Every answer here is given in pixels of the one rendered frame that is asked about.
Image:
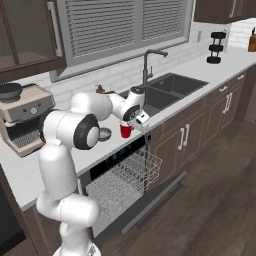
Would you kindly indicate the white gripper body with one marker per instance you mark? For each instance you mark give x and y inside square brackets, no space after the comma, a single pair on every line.
[142,120]

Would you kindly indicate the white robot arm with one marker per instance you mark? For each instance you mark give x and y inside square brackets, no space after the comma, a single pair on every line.
[63,173]

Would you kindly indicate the red cup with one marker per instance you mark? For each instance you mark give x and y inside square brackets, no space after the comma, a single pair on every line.
[126,131]

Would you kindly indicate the grey bowl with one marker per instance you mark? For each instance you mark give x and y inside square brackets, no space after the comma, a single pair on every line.
[105,134]

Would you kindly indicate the brown cupboard door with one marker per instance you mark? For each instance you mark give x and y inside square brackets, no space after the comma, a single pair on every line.
[215,118]
[195,133]
[235,105]
[168,151]

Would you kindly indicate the dishwasher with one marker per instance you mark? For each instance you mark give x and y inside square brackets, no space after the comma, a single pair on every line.
[113,160]

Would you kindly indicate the grey dishwasher door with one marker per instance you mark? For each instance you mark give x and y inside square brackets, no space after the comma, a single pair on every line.
[156,200]

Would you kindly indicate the dark double sink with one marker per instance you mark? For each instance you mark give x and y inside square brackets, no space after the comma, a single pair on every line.
[170,87]

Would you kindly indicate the dark grey tap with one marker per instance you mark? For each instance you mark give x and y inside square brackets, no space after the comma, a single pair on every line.
[145,68]

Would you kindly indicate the brown soap dispenser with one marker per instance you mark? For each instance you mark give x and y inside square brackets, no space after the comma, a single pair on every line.
[99,89]

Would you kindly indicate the brown drawer front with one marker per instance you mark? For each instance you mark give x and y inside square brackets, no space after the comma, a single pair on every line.
[240,77]
[222,89]

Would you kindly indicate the window with grey blinds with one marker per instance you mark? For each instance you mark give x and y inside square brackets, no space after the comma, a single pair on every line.
[110,26]

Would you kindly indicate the black tiered stand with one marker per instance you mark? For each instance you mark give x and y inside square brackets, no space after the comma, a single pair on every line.
[216,47]

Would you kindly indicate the beige coffee machine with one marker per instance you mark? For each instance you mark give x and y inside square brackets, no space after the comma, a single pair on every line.
[26,113]

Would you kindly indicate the brown knife block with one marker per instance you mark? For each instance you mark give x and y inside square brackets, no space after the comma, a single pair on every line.
[252,42]

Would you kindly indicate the dark grey pan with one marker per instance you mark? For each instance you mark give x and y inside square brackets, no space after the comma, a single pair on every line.
[10,91]

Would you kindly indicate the black appliance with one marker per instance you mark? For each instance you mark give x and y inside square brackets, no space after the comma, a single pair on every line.
[10,220]

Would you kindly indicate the grey wall socket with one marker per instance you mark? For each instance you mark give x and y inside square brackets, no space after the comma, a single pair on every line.
[199,35]

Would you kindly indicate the dark brown wall cupboard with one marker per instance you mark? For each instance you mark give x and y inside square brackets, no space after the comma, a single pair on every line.
[216,10]

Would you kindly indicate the brown glass-front wall cupboard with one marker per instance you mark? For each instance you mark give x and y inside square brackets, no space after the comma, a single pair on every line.
[23,36]

